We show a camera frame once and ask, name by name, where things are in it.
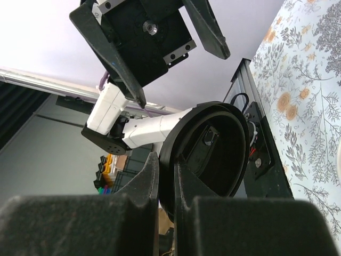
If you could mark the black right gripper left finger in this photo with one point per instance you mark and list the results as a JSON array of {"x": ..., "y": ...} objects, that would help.
[{"x": 122, "y": 223}]

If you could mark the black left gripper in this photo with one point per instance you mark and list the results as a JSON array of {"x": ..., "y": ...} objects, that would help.
[{"x": 141, "y": 40}]

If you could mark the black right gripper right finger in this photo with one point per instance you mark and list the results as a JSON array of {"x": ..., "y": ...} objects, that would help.
[{"x": 208, "y": 224}]

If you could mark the black plastic cup lid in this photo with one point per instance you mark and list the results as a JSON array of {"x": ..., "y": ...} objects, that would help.
[{"x": 214, "y": 140}]

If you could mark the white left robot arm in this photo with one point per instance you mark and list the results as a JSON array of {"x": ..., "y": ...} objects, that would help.
[{"x": 127, "y": 134}]

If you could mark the floral tablecloth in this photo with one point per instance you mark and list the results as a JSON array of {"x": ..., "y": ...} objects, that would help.
[{"x": 296, "y": 70}]

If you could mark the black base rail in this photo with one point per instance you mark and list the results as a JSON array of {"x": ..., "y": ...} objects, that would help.
[{"x": 264, "y": 176}]

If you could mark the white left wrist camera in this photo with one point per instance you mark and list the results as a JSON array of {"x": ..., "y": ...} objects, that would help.
[{"x": 107, "y": 109}]

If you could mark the aluminium frame rail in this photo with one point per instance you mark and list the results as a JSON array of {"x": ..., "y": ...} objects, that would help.
[{"x": 53, "y": 86}]

